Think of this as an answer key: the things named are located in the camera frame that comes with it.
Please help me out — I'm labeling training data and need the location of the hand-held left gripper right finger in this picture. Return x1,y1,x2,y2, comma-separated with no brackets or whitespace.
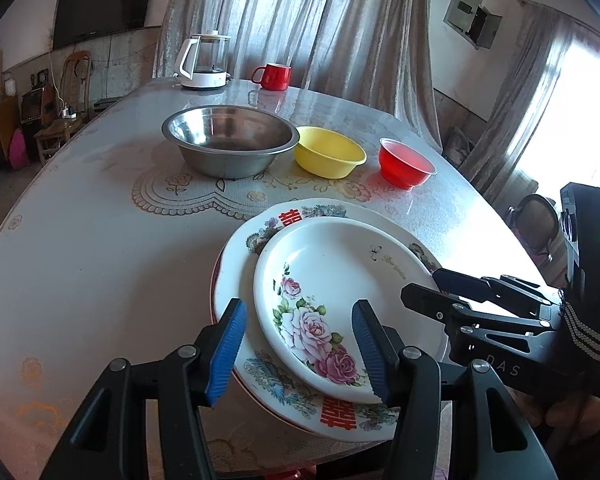
351,299,561,480

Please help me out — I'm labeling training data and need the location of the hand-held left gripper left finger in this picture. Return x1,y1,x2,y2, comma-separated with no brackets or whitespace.
39,298,248,480

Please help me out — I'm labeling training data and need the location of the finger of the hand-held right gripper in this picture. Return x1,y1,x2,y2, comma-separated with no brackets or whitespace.
401,283,553,343
431,268,556,308

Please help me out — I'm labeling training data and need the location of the white plate with pink roses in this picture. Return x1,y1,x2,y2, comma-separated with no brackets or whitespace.
253,217,451,405

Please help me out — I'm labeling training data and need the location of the red plastic bowl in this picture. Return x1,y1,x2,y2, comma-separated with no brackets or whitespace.
378,137,437,191

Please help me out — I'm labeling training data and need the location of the white plate with dragon pattern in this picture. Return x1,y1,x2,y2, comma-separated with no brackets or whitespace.
219,198,443,445

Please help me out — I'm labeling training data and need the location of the yellow plastic bowl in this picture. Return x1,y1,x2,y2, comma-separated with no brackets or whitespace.
294,126,367,179

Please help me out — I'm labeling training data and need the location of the stainless steel bowl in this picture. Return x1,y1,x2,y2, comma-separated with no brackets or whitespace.
161,105,301,178

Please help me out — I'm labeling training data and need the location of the person's right hand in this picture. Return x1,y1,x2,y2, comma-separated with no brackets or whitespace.
530,392,600,461

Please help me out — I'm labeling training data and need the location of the round-back wooden chair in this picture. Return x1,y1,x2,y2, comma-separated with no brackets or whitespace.
505,194,561,261

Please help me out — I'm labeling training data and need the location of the grey cloth pile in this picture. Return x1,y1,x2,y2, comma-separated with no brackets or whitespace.
442,127,476,167

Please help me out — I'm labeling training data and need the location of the narrow grey curtain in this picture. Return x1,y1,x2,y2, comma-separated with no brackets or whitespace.
460,0,581,201

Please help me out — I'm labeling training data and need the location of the red mug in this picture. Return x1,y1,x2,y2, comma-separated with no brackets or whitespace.
251,63,292,92

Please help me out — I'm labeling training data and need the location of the white glass electric kettle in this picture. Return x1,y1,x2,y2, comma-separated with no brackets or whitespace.
173,31,231,91

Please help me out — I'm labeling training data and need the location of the pink bag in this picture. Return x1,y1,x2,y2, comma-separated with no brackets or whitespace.
9,128,30,170

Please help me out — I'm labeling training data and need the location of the wide grey curtain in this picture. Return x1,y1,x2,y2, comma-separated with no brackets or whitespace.
152,0,443,151

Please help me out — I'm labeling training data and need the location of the black speaker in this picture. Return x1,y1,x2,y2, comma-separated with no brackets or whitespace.
20,85,46,123

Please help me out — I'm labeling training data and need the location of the wall electrical box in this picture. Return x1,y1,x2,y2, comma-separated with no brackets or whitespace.
442,0,503,51

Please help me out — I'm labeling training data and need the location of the black wall television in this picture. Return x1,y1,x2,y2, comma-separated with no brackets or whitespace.
52,0,160,51

